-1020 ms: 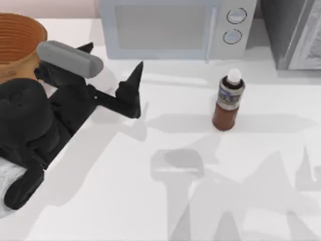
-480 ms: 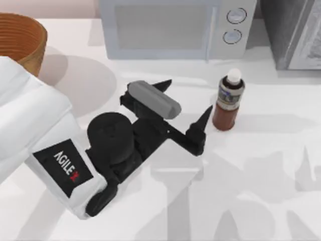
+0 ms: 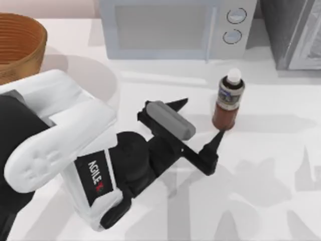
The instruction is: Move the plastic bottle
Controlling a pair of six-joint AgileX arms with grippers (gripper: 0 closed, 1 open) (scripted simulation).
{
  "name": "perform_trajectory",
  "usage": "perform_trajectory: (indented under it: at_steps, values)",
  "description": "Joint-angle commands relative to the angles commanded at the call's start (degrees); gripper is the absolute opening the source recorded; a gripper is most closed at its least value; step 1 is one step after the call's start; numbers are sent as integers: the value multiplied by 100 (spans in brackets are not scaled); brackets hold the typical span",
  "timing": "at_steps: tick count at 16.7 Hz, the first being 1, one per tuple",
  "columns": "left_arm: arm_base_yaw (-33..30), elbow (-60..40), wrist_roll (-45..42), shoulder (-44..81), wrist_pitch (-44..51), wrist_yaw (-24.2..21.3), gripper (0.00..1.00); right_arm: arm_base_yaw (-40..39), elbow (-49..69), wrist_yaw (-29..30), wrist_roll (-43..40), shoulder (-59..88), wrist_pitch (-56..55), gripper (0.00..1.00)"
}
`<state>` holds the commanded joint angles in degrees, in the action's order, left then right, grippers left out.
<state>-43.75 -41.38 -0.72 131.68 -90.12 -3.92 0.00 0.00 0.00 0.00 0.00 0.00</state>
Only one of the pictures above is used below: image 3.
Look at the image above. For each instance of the pale microwave oven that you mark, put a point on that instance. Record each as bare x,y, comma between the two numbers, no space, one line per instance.
175,27

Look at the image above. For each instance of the pale grey rounded box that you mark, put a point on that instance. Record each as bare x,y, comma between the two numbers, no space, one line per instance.
170,120

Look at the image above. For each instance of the brown bottle with white cap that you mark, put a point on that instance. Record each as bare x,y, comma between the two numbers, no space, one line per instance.
227,105

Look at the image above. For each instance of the brown woven basket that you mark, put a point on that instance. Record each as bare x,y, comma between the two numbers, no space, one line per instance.
20,50

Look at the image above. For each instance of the grey cabinet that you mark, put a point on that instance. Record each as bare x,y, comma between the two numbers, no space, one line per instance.
291,32

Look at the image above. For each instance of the round microwave knob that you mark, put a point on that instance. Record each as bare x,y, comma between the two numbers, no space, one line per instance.
232,37
236,15

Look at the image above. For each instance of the microwave door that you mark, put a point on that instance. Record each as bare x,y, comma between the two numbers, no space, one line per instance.
160,27

